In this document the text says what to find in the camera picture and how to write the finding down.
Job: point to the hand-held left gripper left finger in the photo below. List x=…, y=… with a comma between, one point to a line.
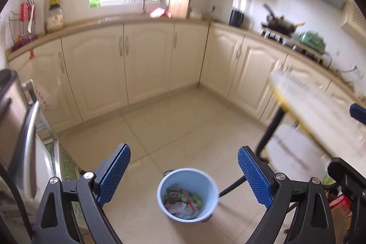
x=114, y=172

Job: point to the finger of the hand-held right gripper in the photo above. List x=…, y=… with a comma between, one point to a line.
x=359, y=114
x=356, y=184

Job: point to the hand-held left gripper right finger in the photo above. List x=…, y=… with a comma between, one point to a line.
x=253, y=175

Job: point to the blue plastic bucket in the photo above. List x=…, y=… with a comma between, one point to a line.
x=168, y=178

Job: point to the red orange bag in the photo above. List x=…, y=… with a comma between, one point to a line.
x=340, y=204

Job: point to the round marble table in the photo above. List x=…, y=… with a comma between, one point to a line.
x=320, y=112

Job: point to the green patterned floor mat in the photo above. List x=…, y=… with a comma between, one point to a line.
x=67, y=172

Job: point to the green electric cooker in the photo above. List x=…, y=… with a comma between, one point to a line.
x=311, y=42

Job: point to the cream lattice upper cabinet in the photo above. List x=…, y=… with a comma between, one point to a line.
x=354, y=18

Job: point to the black gas stove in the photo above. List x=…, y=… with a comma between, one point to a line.
x=286, y=42

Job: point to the clear hanging plastic bag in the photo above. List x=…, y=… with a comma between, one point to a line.
x=47, y=92

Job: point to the stainless steel appliance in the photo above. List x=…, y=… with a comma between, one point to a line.
x=14, y=118

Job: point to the cream lower cabinets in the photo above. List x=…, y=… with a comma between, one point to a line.
x=148, y=61

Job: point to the black wok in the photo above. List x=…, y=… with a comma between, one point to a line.
x=281, y=25

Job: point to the black electric kettle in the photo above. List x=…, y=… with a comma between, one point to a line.
x=236, y=18

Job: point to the red plastic basket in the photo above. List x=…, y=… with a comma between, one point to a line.
x=160, y=13

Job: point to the wooden cutting board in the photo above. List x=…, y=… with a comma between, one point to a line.
x=178, y=7

